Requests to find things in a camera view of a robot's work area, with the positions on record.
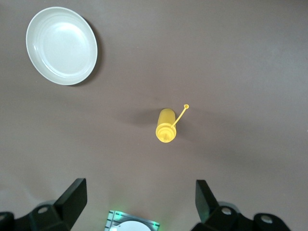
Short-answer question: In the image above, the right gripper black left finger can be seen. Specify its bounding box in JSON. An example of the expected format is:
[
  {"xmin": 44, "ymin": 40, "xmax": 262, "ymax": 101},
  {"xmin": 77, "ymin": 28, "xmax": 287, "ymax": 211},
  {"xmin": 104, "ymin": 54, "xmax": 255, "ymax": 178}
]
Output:
[{"xmin": 0, "ymin": 178, "xmax": 88, "ymax": 231}]

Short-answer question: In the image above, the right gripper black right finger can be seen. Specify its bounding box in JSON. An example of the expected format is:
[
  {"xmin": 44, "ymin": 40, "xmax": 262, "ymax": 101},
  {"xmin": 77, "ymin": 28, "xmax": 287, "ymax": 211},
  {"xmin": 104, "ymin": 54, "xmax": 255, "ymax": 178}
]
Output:
[{"xmin": 192, "ymin": 179, "xmax": 292, "ymax": 231}]

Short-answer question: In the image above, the yellow squeeze bottle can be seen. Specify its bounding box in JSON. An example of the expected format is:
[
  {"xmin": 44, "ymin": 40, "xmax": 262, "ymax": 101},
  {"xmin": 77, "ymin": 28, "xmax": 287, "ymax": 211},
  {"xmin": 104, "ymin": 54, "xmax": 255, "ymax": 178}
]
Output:
[{"xmin": 155, "ymin": 103, "xmax": 190, "ymax": 143}]

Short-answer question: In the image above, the beige round plate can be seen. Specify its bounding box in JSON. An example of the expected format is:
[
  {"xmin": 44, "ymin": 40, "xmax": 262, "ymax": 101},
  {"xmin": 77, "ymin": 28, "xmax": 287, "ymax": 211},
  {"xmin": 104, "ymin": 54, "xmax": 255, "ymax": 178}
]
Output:
[{"xmin": 26, "ymin": 6, "xmax": 99, "ymax": 86}]

